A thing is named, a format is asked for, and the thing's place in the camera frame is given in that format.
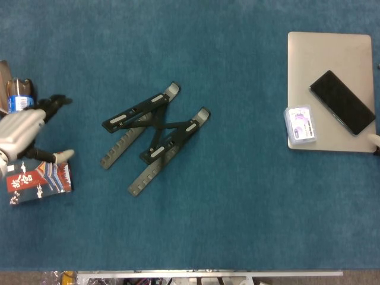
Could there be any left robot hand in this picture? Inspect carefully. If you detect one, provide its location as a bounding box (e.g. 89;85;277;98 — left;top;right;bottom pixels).
0;94;75;163

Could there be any black folding laptop stand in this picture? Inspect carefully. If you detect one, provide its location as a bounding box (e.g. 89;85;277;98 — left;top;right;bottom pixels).
99;81;212;197

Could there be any silver closed laptop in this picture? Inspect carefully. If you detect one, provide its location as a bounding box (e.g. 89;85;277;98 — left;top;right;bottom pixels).
287;31;377;153

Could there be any cola bottle blue label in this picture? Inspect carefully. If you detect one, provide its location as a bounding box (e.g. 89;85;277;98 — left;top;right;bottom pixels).
6;77;36;115

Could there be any brown flat board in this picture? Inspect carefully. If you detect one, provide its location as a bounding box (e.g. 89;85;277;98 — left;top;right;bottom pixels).
0;60;12;116

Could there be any black smartphone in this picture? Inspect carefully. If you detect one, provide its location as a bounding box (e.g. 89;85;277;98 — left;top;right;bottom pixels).
309;69;377;137

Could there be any red black snack packet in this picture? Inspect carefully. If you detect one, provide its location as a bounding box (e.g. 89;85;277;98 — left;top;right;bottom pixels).
5;159;74;205

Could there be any clear plastic card box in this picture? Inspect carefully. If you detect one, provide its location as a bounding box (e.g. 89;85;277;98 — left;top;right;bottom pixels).
283;104;318;146

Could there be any crinkled clear wrapper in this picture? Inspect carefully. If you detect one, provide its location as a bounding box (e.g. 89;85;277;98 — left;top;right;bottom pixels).
41;270;78;285

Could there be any blue felt table cover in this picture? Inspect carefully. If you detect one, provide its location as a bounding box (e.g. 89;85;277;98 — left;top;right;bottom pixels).
0;0;380;273

